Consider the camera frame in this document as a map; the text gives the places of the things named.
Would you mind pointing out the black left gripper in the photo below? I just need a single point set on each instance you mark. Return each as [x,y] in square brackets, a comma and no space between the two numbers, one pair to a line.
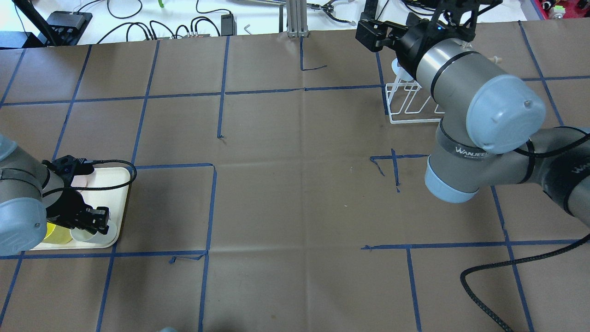
[59,206]

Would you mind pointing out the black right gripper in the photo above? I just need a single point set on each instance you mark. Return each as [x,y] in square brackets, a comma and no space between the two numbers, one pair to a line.
[408,43]

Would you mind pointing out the light blue cup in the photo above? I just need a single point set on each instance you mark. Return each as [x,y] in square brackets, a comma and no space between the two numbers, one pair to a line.
[400,72]

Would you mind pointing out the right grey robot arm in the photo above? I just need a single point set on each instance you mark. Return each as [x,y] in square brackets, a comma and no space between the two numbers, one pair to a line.
[491,132]

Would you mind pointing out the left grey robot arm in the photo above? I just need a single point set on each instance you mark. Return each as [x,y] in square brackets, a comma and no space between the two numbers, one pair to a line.
[34,194]

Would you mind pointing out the yellow cup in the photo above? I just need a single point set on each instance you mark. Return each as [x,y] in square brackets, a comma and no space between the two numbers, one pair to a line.
[56,234]

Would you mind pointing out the pink cup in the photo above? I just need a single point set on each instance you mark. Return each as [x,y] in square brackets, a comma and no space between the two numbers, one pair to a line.
[85,181]

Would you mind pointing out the black power adapter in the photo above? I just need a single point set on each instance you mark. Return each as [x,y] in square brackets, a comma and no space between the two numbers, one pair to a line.
[228,25]

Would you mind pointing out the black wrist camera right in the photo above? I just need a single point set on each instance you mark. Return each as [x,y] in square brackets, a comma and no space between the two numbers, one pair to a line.
[375,35]

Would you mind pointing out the white wire cup rack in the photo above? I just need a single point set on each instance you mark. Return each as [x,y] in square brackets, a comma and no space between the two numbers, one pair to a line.
[415,99]

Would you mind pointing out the aluminium frame post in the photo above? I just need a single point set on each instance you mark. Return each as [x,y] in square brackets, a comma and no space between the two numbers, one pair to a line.
[297,18]

